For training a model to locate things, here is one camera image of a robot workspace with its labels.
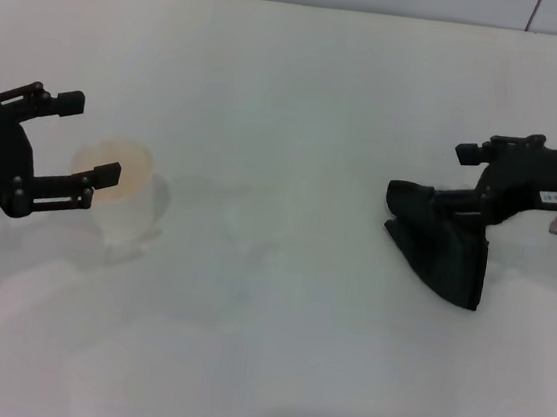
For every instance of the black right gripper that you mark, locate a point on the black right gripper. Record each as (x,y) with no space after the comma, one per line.
(549,174)

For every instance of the white paper cup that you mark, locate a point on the white paper cup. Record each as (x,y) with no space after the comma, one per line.
(122,170)

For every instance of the dark blue rag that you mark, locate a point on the dark blue rag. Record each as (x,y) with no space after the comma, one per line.
(444,257)

